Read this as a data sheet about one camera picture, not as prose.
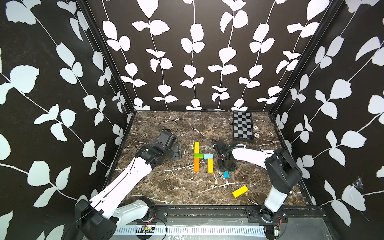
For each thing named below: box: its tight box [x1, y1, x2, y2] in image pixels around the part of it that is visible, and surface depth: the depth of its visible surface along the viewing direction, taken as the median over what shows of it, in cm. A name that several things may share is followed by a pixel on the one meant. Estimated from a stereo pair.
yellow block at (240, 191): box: [232, 185, 249, 198], surface depth 83 cm
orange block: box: [194, 157, 200, 173], surface depth 92 cm
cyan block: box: [223, 171, 230, 179], surface depth 88 cm
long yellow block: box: [208, 158, 214, 174], surface depth 92 cm
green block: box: [194, 153, 205, 159], surface depth 97 cm
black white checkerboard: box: [233, 111, 254, 143], surface depth 109 cm
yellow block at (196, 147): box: [194, 141, 200, 154], surface depth 100 cm
